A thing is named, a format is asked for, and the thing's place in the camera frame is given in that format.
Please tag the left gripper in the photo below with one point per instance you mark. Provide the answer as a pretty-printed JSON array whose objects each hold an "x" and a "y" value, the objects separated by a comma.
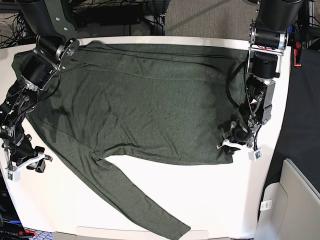
[{"x": 239, "y": 135}]

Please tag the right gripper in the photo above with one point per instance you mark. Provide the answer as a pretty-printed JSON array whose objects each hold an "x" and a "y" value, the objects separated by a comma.
[{"x": 23, "y": 152}]

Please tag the green long-sleeve shirt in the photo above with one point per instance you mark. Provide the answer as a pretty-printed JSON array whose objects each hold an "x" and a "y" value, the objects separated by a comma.
[{"x": 161, "y": 103}]

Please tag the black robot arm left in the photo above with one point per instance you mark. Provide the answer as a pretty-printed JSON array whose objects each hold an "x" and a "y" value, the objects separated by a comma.
[{"x": 268, "y": 38}]

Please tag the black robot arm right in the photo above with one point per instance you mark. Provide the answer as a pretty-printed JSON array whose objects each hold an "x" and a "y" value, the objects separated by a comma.
[{"x": 56, "y": 42}]

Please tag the orange black box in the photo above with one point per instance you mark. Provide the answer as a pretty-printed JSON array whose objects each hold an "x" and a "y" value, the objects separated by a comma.
[{"x": 10, "y": 224}]

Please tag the beige plastic bin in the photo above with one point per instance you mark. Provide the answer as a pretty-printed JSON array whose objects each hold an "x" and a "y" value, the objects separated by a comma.
[{"x": 290, "y": 209}]

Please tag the orange black clamp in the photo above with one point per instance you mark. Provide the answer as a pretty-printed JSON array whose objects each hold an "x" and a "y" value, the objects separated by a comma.
[{"x": 297, "y": 54}]

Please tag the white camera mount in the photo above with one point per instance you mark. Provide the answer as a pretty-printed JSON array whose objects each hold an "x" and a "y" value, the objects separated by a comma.
[
  {"x": 13, "y": 173},
  {"x": 253, "y": 155}
]

